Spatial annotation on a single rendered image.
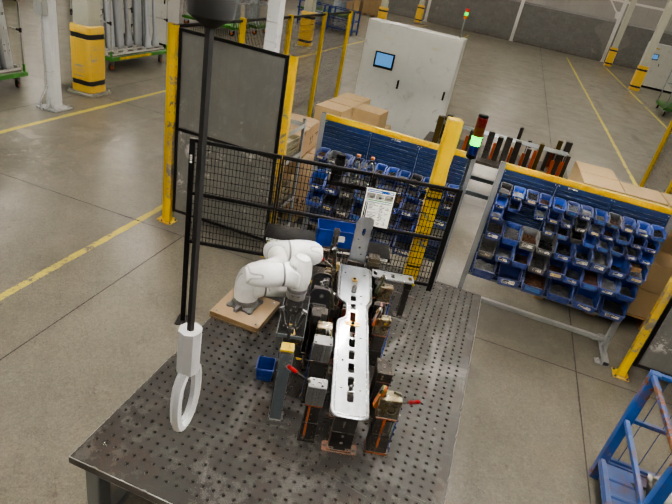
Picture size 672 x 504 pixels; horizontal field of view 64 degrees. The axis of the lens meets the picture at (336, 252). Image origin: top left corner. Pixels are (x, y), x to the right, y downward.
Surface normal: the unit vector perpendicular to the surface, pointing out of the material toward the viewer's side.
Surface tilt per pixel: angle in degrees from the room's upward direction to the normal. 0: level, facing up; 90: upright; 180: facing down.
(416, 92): 90
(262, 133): 91
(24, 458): 0
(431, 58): 90
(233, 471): 0
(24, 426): 0
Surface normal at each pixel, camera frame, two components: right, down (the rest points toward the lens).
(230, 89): -0.35, 0.40
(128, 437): 0.18, -0.86
